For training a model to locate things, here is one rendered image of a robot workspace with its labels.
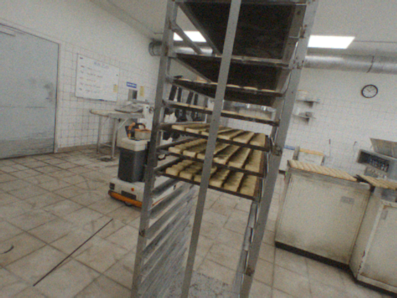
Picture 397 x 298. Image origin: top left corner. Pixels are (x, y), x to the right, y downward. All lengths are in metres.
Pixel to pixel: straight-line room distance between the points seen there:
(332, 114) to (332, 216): 4.21
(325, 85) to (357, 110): 0.99
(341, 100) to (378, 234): 4.46
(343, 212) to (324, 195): 0.22
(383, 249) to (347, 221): 0.30
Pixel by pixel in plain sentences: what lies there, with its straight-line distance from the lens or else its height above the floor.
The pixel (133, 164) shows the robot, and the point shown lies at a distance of 2.68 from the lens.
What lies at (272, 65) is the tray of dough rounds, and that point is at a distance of 0.74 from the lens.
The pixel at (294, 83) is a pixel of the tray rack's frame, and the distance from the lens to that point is 0.73.
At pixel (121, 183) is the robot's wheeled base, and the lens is 2.82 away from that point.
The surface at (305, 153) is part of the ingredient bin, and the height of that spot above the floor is 0.67.
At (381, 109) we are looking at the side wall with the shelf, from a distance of 6.63.
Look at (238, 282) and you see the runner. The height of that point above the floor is 0.68.
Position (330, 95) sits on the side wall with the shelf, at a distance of 6.40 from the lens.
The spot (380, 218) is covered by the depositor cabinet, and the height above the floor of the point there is 0.68.
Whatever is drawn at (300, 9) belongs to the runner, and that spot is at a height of 1.67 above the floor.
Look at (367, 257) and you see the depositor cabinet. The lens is 2.50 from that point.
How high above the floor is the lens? 1.33
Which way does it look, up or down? 10 degrees down
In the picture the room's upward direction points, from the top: 10 degrees clockwise
